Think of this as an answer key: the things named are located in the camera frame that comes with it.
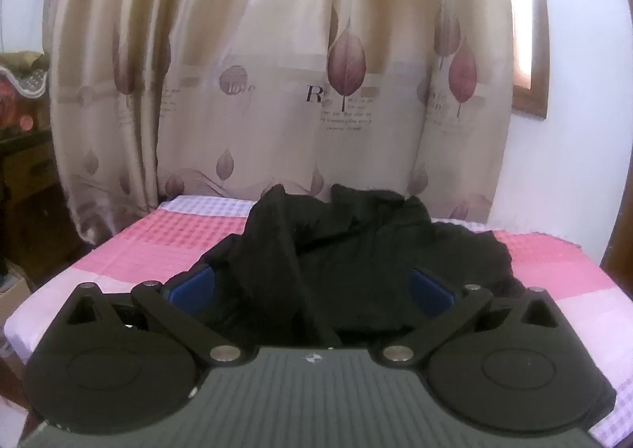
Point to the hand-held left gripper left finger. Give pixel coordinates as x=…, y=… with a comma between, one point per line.
x=190, y=287

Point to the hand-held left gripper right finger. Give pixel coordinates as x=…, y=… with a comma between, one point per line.
x=431, y=291

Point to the black garment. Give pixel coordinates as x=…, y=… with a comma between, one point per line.
x=346, y=250

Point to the pink checked bed sheet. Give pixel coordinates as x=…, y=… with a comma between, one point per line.
x=544, y=270

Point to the cardboard box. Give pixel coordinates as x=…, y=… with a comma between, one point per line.
x=12, y=295

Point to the dark wooden cabinet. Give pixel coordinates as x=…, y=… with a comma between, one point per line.
x=29, y=191

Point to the beige leaf print curtain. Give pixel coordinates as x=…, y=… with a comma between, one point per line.
x=277, y=72

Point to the white lace cloth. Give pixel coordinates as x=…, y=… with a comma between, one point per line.
x=27, y=77

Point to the wooden window frame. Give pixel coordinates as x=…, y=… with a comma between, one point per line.
x=531, y=102

